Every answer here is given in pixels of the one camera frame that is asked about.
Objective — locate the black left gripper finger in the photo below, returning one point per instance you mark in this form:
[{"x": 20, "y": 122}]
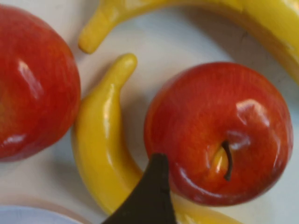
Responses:
[{"x": 149, "y": 198}]

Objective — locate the red apple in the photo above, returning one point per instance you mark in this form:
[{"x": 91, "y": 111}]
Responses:
[
  {"x": 210, "y": 112},
  {"x": 35, "y": 81}
]

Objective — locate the yellow banana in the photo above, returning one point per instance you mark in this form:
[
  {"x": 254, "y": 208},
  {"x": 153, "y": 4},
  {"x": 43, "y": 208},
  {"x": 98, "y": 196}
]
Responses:
[
  {"x": 268, "y": 23},
  {"x": 98, "y": 140}
]

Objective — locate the pink plastic plate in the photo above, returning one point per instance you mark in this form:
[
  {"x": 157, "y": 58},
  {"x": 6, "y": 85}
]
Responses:
[{"x": 23, "y": 217}]

